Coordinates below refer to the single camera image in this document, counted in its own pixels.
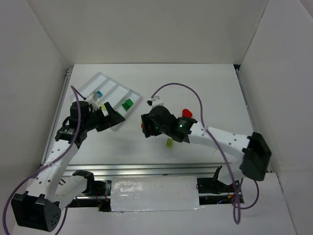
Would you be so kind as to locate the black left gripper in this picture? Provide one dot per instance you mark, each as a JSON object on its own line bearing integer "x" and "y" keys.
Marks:
{"x": 102, "y": 119}

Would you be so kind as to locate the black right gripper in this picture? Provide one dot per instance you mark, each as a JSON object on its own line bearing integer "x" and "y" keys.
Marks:
{"x": 147, "y": 125}

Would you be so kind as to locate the pale yellow lego brick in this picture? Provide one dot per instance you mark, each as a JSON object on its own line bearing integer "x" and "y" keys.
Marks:
{"x": 104, "y": 107}

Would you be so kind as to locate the small dark green lego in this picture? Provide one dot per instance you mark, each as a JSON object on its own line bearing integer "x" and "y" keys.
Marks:
{"x": 127, "y": 104}

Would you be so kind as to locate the yellow green lego brick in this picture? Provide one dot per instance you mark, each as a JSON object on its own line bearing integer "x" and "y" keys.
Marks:
{"x": 169, "y": 143}

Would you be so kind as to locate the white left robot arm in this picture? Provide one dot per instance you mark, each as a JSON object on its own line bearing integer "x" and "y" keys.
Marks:
{"x": 40, "y": 206}

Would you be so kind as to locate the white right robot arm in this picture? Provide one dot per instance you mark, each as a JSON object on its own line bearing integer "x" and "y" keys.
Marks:
{"x": 251, "y": 152}

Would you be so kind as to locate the white divided sorting tray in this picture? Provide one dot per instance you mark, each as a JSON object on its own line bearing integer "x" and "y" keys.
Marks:
{"x": 113, "y": 92}

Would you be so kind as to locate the red rounded lego block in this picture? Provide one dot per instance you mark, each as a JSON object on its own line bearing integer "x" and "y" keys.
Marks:
{"x": 187, "y": 113}

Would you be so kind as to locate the silver foil tape sheet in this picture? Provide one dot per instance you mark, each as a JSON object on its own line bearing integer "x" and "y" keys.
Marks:
{"x": 162, "y": 193}

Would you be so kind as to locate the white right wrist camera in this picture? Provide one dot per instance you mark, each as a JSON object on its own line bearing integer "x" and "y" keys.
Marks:
{"x": 155, "y": 101}

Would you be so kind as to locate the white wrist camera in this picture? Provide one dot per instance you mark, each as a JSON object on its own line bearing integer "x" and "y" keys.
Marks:
{"x": 92, "y": 98}
{"x": 155, "y": 101}

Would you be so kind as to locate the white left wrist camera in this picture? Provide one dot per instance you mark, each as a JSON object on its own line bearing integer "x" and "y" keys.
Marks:
{"x": 92, "y": 98}

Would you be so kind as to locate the aluminium front rail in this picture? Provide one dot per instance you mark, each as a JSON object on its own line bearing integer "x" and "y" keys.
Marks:
{"x": 144, "y": 170}

